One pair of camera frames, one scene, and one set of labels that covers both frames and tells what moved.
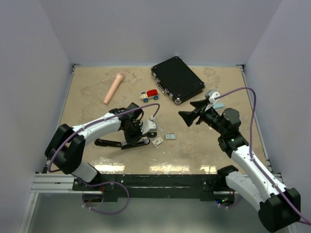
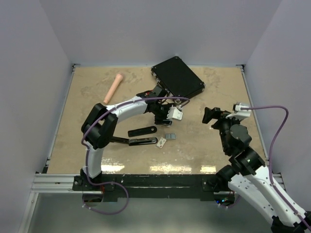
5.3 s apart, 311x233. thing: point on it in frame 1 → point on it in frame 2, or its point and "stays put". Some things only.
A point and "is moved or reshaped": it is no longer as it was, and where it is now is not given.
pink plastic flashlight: x=113 y=89 stays put
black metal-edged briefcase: x=174 y=78 stays put
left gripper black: x=132 y=140 → x=159 y=121
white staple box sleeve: x=157 y=141 is moved or reshaped
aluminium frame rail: x=53 y=183 stays put
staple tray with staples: x=170 y=136 stays put
